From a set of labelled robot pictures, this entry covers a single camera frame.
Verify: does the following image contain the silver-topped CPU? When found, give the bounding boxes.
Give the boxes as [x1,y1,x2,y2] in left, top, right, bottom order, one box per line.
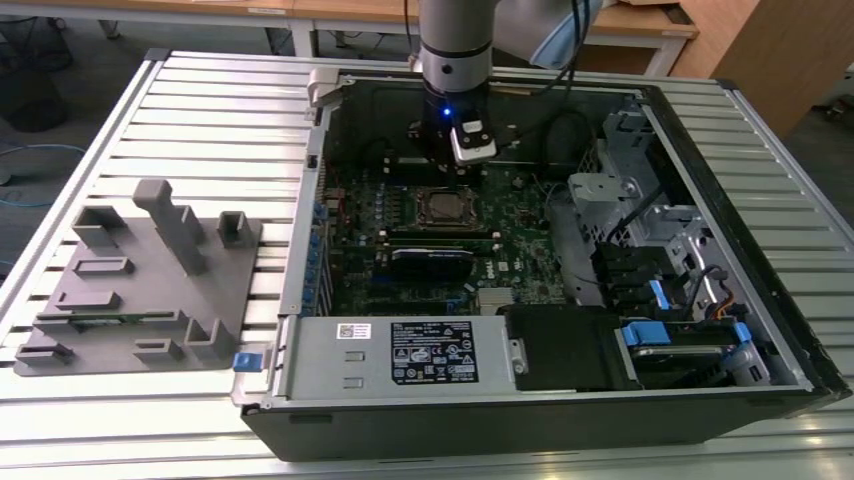
[428,192,470,225]

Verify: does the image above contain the CPU socket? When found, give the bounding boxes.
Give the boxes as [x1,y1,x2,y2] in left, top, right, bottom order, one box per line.
[411,185,483,232]

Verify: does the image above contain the green RAM stick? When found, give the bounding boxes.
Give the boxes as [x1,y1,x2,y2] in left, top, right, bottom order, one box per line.
[385,234,502,252]
[36,309,180,332]

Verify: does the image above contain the black graphics card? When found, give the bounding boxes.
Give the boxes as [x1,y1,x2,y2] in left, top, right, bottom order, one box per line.
[388,245,479,285]

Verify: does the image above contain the silver drive cage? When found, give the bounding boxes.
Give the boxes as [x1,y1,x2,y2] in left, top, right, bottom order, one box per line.
[566,110,672,236]

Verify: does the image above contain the green motherboard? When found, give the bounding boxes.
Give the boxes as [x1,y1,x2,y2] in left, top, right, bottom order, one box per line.
[317,167,583,319]

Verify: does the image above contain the wooden desk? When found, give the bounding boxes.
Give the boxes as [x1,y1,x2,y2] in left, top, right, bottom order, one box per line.
[0,0,299,56]
[311,0,700,76]

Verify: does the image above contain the silver finned heatsink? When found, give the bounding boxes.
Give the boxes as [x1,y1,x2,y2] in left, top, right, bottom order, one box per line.
[475,286,520,307]

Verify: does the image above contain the silver power supply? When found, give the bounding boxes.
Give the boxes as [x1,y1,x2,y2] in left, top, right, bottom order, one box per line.
[264,315,530,401]

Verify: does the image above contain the hard disk in blue carrier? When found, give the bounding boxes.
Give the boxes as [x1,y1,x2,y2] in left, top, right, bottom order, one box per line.
[614,319,759,389]

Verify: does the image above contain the gray parts rack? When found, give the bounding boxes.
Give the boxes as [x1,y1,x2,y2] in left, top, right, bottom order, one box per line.
[11,178,265,377]

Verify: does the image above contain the wooden cabinet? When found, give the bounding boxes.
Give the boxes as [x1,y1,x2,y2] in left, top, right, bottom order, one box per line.
[666,0,854,136]

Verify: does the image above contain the black PC case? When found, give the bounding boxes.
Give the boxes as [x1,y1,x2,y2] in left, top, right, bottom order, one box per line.
[228,67,854,464]

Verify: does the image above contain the office chair base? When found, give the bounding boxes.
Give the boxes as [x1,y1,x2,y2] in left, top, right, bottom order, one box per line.
[824,74,854,121]

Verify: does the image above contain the black office chair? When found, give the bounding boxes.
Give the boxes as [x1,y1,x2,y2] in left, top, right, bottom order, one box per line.
[0,13,76,134]

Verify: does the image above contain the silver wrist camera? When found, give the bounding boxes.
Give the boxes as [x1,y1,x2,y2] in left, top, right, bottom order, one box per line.
[450,118,499,166]

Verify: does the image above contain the black looped cable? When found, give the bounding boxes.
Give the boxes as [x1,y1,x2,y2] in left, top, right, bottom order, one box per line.
[539,108,596,169]

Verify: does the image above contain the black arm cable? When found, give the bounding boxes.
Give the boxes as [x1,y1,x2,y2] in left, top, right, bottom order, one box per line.
[532,0,592,96]

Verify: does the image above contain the coloured power wires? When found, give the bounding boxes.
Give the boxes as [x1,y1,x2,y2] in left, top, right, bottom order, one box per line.
[707,293,740,322]

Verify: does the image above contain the blue floor cable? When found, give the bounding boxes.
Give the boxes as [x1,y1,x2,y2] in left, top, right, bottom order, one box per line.
[0,142,89,209]

